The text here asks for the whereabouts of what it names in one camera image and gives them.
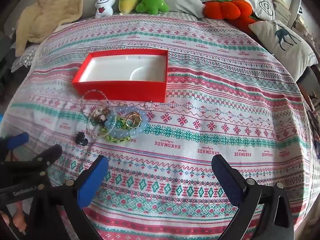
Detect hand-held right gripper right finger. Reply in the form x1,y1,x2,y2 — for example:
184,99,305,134
211,154,295,240

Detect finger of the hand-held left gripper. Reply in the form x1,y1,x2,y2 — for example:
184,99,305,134
0,132,30,155
15,144,63,180

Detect patterned bed sheet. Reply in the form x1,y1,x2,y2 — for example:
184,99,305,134
0,11,315,240

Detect blue bead bracelet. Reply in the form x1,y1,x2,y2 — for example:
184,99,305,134
104,106,150,138

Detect deer print pillow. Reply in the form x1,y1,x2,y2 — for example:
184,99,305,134
248,19,318,82

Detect white rabbit plush toy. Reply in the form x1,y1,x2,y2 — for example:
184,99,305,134
94,0,117,18

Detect green bead bracelet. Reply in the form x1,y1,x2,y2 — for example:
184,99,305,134
101,115,133,144

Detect beige quilted blanket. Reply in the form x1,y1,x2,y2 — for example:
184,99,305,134
15,0,99,57

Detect black bead cluster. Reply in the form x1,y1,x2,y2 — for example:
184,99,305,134
76,131,88,146

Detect white bookshelf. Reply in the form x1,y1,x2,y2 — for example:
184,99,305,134
287,0,315,38

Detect person's left hand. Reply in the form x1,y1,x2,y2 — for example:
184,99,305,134
0,205,28,235

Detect red jewelry box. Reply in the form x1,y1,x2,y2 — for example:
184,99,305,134
72,49,169,103

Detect gold rings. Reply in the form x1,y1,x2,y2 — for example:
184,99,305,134
124,113,142,128

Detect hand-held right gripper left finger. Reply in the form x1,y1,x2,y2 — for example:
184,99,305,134
27,155,109,240

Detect clear bead bracelet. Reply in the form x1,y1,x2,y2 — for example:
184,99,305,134
80,90,118,139

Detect grey checked cloth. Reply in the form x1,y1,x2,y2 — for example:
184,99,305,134
11,42,40,73

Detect orange pumpkin plush toy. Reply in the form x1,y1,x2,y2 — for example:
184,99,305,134
202,0,262,34

